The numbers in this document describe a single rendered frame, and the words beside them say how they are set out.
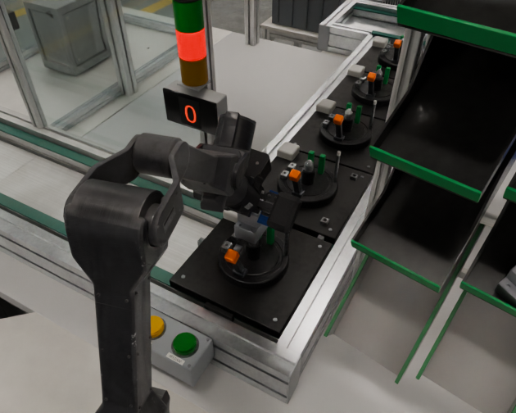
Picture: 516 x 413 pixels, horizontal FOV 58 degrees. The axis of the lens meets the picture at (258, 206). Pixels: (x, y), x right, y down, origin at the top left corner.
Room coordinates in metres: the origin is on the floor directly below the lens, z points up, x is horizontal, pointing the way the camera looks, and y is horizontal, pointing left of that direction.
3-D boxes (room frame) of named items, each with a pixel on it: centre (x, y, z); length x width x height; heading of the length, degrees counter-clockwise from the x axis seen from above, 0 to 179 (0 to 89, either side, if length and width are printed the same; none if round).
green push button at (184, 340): (0.43, 0.13, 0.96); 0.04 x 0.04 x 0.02
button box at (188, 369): (0.46, 0.19, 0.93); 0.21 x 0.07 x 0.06; 61
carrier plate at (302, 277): (0.61, 0.01, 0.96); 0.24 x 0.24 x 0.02; 61
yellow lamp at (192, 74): (0.80, 0.12, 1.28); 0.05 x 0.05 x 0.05
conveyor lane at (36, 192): (0.77, 0.26, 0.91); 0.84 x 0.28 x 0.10; 61
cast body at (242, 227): (0.62, 0.00, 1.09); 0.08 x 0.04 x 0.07; 152
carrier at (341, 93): (1.26, -0.35, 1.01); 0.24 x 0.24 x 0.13; 61
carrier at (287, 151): (0.83, -0.12, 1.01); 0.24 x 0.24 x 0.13; 61
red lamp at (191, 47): (0.80, 0.12, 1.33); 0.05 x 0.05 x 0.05
